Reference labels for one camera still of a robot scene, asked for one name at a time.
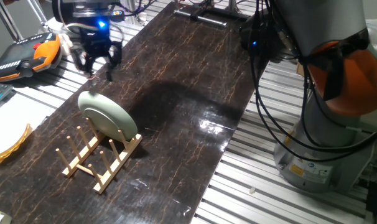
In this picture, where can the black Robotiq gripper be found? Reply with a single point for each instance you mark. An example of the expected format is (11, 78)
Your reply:
(96, 40)

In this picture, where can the pale green dish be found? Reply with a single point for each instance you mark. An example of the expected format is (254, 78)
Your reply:
(110, 116)

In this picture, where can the wooden dish rack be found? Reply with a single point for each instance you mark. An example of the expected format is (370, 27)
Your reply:
(117, 165)

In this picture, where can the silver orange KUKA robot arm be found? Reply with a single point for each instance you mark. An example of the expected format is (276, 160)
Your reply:
(319, 21)

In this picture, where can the white round object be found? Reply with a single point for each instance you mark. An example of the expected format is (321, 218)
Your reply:
(65, 45)

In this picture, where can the black round puck blue sticker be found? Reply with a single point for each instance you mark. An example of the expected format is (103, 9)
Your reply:
(117, 15)

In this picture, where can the black round spool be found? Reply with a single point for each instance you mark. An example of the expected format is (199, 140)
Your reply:
(59, 12)

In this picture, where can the thin silver rod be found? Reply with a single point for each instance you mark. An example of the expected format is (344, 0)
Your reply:
(39, 14)

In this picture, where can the black orange teach pendant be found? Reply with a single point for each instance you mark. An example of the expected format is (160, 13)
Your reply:
(17, 59)

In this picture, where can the white paper sheet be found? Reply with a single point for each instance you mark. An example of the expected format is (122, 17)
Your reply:
(30, 109)

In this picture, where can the dark marble pattern mat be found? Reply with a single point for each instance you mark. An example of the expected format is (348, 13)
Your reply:
(182, 109)

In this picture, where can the black T-shaped stand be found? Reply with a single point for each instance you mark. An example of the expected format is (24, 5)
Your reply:
(204, 19)

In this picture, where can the white plate gold rim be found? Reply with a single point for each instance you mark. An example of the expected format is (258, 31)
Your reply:
(5, 137)

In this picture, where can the brown cardboard box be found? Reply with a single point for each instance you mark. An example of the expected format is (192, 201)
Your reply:
(300, 70)

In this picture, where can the small white scrap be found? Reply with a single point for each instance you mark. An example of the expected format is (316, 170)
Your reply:
(252, 190)

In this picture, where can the aluminium frame post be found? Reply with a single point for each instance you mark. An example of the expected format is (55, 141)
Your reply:
(8, 21)

